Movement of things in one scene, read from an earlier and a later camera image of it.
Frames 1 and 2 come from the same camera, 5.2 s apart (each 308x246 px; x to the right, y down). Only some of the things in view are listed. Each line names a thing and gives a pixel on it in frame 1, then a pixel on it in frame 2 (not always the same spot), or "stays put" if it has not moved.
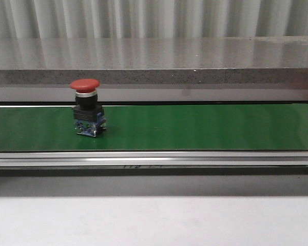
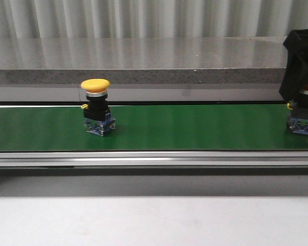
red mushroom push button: [88, 115] to [303, 118]
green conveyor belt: [215, 136] stays put
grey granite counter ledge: [223, 68] stays put
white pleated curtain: [136, 19] stays put
